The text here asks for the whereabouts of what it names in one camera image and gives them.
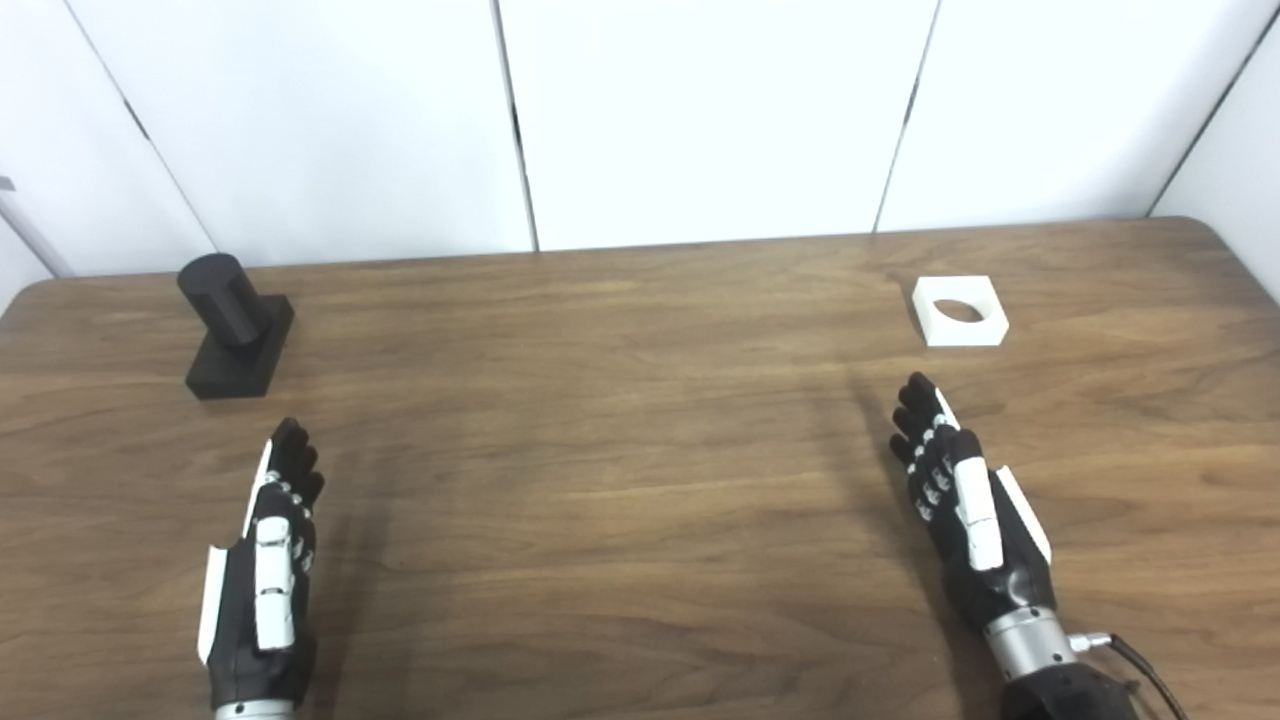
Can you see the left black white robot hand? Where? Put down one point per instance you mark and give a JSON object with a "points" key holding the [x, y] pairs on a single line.
{"points": [[275, 600]]}

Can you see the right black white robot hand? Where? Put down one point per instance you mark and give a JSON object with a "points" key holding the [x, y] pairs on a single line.
{"points": [[980, 530]]}

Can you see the white square piece with hole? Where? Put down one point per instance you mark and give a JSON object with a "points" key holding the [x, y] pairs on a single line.
{"points": [[960, 332]]}

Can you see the black peg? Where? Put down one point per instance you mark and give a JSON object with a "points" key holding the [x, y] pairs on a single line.
{"points": [[232, 345]]}

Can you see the grey wall strip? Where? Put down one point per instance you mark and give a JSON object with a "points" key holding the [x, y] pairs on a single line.
{"points": [[35, 235]]}

